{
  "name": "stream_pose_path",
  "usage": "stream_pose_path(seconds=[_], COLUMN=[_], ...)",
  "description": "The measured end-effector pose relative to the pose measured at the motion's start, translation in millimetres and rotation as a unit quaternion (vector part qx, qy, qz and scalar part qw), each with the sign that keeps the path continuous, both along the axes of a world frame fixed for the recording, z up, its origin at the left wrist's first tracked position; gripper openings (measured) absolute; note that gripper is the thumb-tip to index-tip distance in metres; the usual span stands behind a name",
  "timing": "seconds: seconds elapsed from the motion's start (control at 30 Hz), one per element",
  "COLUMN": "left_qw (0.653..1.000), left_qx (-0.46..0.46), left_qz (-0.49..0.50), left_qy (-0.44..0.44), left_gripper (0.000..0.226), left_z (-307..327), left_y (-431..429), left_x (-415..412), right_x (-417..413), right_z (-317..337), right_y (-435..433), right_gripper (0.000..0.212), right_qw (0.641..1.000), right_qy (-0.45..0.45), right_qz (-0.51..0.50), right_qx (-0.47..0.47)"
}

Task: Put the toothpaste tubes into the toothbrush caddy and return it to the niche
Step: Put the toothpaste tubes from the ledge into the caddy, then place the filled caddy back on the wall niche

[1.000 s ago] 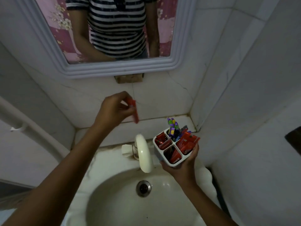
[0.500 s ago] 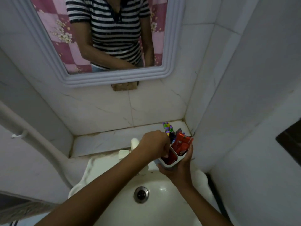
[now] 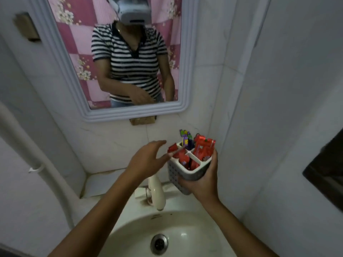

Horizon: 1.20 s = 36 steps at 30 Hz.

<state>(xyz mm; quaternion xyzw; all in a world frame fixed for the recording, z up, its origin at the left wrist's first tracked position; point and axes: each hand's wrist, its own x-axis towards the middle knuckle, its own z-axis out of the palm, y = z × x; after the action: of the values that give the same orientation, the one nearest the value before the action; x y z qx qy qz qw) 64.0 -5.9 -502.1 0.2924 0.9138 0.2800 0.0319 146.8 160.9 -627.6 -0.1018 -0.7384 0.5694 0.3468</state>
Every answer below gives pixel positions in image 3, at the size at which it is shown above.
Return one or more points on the person's left thumb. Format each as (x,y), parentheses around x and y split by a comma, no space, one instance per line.
(158,143)

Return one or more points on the large red toothpaste tube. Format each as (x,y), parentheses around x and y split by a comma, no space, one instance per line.
(203,148)

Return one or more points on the thin pink toothbrush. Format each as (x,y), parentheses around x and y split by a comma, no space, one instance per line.
(179,150)

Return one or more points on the yellow grey toothbrush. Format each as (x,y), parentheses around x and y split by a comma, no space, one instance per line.
(183,137)

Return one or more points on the person's left hand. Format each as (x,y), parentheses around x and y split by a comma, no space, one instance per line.
(146,160)

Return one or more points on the person's right thumb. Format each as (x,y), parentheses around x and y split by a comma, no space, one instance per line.
(215,161)

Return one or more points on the white wall pipe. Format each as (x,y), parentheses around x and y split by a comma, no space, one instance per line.
(29,155)

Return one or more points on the person's right forearm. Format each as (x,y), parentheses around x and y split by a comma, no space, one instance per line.
(238,230)

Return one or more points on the metal sink drain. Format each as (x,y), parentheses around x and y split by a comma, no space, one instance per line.
(159,244)

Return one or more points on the person's right hand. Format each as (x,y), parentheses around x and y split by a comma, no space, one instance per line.
(205,188)

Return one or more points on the person's left forearm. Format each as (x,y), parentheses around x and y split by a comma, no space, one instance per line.
(99,214)

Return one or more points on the white ceramic sink basin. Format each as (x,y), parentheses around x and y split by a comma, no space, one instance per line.
(134,232)

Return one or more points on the wooden wall block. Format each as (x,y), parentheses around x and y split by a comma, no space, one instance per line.
(142,120)
(26,26)

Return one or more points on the purple green toothbrush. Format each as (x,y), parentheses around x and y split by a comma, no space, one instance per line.
(190,141)

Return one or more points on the grey plastic toothbrush holder basket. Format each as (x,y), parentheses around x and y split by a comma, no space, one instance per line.
(185,173)

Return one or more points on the white framed wall mirror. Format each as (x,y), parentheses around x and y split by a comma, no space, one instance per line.
(59,64)

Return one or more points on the cream sink faucet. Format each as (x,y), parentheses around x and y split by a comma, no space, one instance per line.
(158,192)

